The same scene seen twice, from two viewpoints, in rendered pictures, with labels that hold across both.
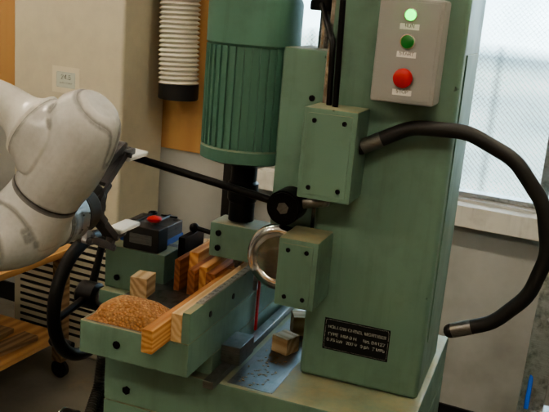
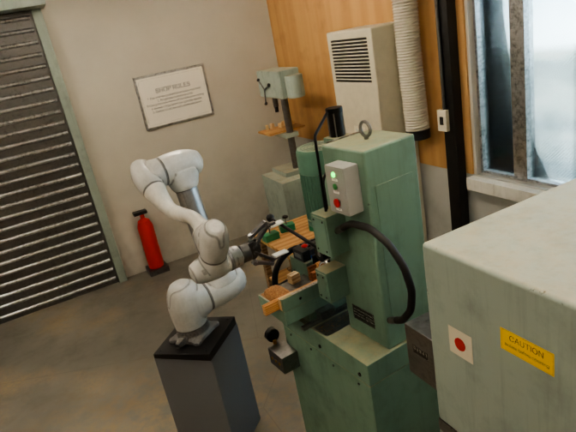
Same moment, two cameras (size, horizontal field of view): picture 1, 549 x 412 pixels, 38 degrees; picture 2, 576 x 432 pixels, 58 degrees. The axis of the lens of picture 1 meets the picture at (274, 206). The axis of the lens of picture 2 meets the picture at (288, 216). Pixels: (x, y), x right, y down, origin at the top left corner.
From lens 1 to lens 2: 1.22 m
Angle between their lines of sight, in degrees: 41
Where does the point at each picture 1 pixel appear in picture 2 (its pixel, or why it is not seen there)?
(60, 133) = (201, 238)
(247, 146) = not seen: hidden behind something
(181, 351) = (283, 315)
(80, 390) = not seen: hidden behind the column
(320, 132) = (316, 225)
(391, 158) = (356, 234)
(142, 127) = not seen: hidden behind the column
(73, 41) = (359, 112)
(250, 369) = (329, 322)
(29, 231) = (206, 270)
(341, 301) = (355, 297)
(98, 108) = (212, 228)
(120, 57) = (380, 120)
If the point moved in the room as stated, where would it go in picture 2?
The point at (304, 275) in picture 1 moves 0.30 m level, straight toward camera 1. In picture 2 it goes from (324, 287) to (268, 330)
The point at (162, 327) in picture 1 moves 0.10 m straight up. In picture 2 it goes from (271, 304) to (266, 281)
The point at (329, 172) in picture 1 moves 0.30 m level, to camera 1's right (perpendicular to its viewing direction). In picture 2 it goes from (322, 243) to (402, 255)
